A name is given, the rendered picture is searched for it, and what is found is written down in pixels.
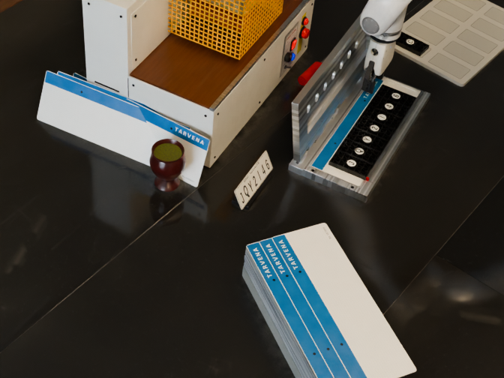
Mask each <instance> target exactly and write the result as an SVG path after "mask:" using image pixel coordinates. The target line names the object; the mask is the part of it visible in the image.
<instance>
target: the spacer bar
mask: <svg viewBox="0 0 504 378"><path fill-rule="evenodd" d="M383 85H385V86H389V87H391V88H393V89H397V90H398V91H401V92H404V93H407V94H408V95H412V96H414V97H416V98H417V97H418V96H419V93H420V92H421V91H419V90H417V89H415V88H412V87H409V86H407V85H404V84H402V83H399V82H396V81H394V80H392V79H389V78H386V80H385V82H384V83H383Z"/></svg>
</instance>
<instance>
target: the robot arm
mask: <svg viewBox="0 0 504 378"><path fill-rule="evenodd" d="M411 1H412V0H369V1H368V2H367V4H366V5H365V7H364V9H363V11H362V12H361V17H360V24H361V28H362V29H363V31H364V32H365V33H367V34H368V35H370V37H371V39H370V43H369V47H368V49H367V55H366V58H365V61H364V70H365V71H366V73H365V75H364V80H363V84H362V88H361V90H363V91H365V92H368V93H371V94H373V92H374V86H375V83H376V82H375V79H376V78H377V79H380V80H382V79H383V76H384V72H385V69H386V68H387V67H388V65H389V63H390V62H391V60H392V58H393V55H394V51H395V44H396V40H397V39H398V38H399V37H400V36H401V31H402V28H403V24H404V18H405V15H406V12H407V6H408V4H409V3H410V2H411ZM371 76H372V77H373V78H372V77H371Z"/></svg>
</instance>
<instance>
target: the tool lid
mask: <svg viewBox="0 0 504 378"><path fill-rule="evenodd" d="M360 17H361V14H360V15H359V17H358V18H357V20H356V21H355V22H354V23H353V24H352V26H351V27H350V28H349V30H348V31H347V32H346V34H345V35H344V36H343V37H342V38H341V40H340V41H339V42H338V44H337V45H336V46H335V48H334V49H333V50H332V51H331V52H330V54H329V55H328V57H327V58H326V59H325V61H324V62H323V63H322V64H321V65H320V66H319V68H318V69H317V71H316V72H315V73H314V75H313V76H312V77H311V78H310V79H309V81H308V82H307V83H306V85H305V86H304V88H303V89H302V90H301V91H300V92H299V93H298V95H297V96H296V97H295V99H294V100H293V102H292V141H293V160H294V161H298V162H300V161H301V160H302V158H303V154H304V153H305V152H306V150H307V149H310V147H311V146H312V145H313V144H314V143H315V142H316V141H317V140H318V139H319V138H320V136H321V135H322V133H323V132H324V130H325V129H326V125H327V124H328V123H329V121H330V120H331V118H332V117H333V115H334V114H335V110H336V109H337V107H340V106H341V104H342V103H343V102H344V100H346V99H347V98H348V97H349V96H350V94H351V93H352V91H353V90H354V88H355V87H356V83H357V82H358V81H359V79H360V78H361V77H362V75H363V71H364V64H365V58H366V55H367V51H368V47H369V43H370V41H371V37H370V35H369V34H367V33H365V32H364V31H363V29H362V27H361V24H360ZM323 87H324V88H323ZM315 97H316V98H315Z"/></svg>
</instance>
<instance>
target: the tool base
mask: <svg viewBox="0 0 504 378"><path fill-rule="evenodd" d="M365 73H366V70H364V71H363V75H362V76H361V78H360V79H359V81H358V82H357V83H356V84H355V85H356V87H355V88H354V90H353V91H352V93H351V94H350V96H349V97H348V98H347V99H346V100H344V102H343V103H342V104H341V105H340V106H338V107H337V109H336V110H335V111H334V115H333V117H332V118H331V120H330V121H329V123H328V124H327V125H326V129H325V130H324V132H323V133H322V135H321V136H320V137H319V139H318V140H317V141H316V142H314V143H313V145H312V146H311V147H310V149H307V150H306V152H305V153H304V154H303V158H302V160H301V161H300V162H298V161H296V160H293V159H292V160H291V162H290V163H289V168H288V170H290V171H292V172H294V173H297V174H299V175H301V176H304V177H306V178H308V179H311V180H313V181H315V182H318V183H320V184H322V185H325V186H327V187H329V188H332V189H334V190H336V191H339V192H341V193H343V194H346V195H348V196H350V197H353V198H355V199H357V200H360V201H362V202H364V203H366V202H367V200H368V198H369V196H370V195H371V193H372V192H373V190H374V188H375V187H376V185H377V183H378V182H379V180H380V179H381V177H382V176H383V173H384V172H385V171H386V169H387V167H388V166H389V164H390V163H391V161H392V159H393V157H394V156H395V154H396V153H397V151H398V149H399V148H400V147H401V144H402V143H403V141H404V140H405V138H406V137H407V134H408V133H409V132H410V130H411V128H412V127H413V125H414V124H415V122H416V120H417V118H418V117H419V115H420V114H421V112H422V110H423V109H424V108H425V105H426V104H427V102H428V101H429V99H430V96H431V93H428V92H426V91H425V92H424V94H423V95H422V96H421V99H420V100H419V102H418V103H417V105H416V106H415V108H414V110H413V111H412V113H411V114H410V116H409V118H408V119H407V120H406V122H405V124H404V126H403V127H402V128H401V130H400V132H399V134H398V135H397V137H396V138H395V140H394V142H393V143H392V144H391V146H390V148H389V149H388V151H387V152H386V154H385V156H384V158H383V159H382V160H381V162H380V164H379V166H378V167H377V168H376V170H375V172H374V173H373V175H372V176H371V178H370V180H369V181H366V180H364V181H363V182H362V183H361V185H360V186H356V185H354V184H351V183H349V182H347V181H344V180H342V179H340V178H337V177H335V176H333V175H330V174H328V173H326V172H323V171H321V170H319V169H316V168H314V167H312V166H311V164H312V163H313V162H314V160H315V159H316V158H317V156H318V154H319V153H320V152H321V151H322V149H323V147H324V146H325V145H326V143H327V142H328V141H329V139H330V138H331V136H332V134H333V133H334V132H335V131H336V129H337V128H338V126H339V125H340V123H341V122H342V121H343V119H344V118H345V116H346V115H347V113H348V112H349V111H350V109H351V108H352V106H353V105H354V103H355V102H356V101H357V99H358V98H359V96H360V95H361V93H362V92H363V90H362V84H363V80H364V76H365ZM311 170H314V172H312V171H311ZM351 186H353V187H354V188H351Z"/></svg>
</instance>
